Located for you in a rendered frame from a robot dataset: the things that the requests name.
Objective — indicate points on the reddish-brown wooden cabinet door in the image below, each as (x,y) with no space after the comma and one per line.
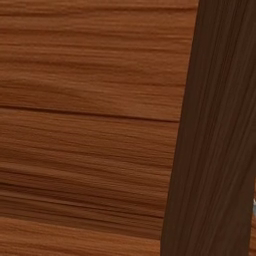
(86,126)

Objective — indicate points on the dark brown wooden cabinet panel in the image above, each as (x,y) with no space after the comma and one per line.
(213,133)

